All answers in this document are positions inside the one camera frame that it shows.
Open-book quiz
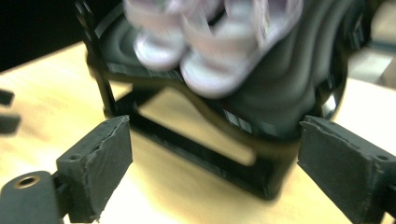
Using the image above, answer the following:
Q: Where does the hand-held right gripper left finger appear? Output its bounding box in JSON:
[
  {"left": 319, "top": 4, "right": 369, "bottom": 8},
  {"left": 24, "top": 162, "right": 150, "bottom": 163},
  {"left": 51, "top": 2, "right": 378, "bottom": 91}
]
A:
[{"left": 55, "top": 114, "right": 134, "bottom": 224}]

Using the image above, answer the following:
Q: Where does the red and black two-tier rack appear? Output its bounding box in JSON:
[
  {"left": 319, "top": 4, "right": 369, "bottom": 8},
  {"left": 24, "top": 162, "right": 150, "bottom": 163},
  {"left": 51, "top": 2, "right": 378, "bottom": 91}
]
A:
[{"left": 74, "top": 0, "right": 375, "bottom": 202}]

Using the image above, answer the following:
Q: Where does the lilac child sandal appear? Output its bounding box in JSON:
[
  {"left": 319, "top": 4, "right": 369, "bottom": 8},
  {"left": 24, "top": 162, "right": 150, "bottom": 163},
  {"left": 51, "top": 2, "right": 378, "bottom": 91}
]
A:
[
  {"left": 121, "top": 0, "right": 226, "bottom": 72},
  {"left": 179, "top": 0, "right": 304, "bottom": 100}
]

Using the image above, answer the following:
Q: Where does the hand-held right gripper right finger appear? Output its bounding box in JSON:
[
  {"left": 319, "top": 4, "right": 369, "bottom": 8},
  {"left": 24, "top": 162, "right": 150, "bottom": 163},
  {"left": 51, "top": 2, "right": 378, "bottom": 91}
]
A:
[{"left": 296, "top": 115, "right": 396, "bottom": 224}]

